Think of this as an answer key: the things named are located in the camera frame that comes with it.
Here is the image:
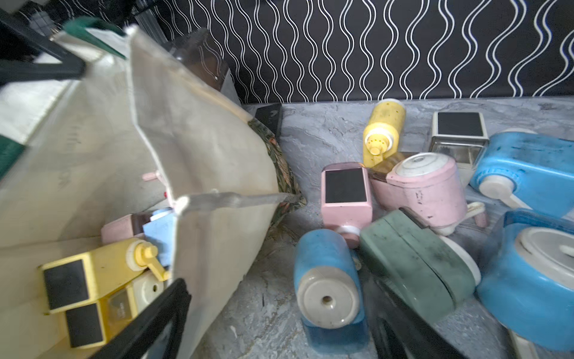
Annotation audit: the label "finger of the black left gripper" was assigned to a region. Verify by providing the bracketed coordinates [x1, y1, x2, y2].
[1, 10, 86, 85]

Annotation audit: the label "pink sharpener black face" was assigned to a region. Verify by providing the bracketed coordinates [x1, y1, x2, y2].
[321, 162, 373, 249]

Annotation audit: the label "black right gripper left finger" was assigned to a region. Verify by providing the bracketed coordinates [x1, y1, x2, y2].
[91, 278, 192, 358]

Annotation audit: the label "pink pencil sharpener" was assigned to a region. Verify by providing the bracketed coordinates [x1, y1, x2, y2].
[369, 153, 488, 236]

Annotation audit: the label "dusty pink square sharpener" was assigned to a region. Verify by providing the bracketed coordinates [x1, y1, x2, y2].
[101, 212, 151, 245]

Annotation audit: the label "gold square pencil sharpener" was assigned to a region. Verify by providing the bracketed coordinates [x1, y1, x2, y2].
[428, 112, 490, 187]

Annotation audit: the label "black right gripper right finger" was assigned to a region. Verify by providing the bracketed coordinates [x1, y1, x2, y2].
[365, 278, 464, 358]

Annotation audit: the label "blue pencil sharpener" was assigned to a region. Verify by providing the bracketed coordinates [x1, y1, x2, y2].
[470, 129, 573, 220]

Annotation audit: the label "cream tote bag green handles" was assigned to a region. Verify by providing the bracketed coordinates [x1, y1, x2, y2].
[1, 26, 305, 358]

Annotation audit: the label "blue round dial sharpener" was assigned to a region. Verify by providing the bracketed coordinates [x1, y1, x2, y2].
[294, 229, 370, 355]

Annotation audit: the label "green grey sharpener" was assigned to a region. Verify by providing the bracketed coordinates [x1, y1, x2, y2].
[359, 209, 481, 324]

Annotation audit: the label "light blue round sharpener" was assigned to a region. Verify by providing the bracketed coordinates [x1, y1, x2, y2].
[476, 209, 573, 352]

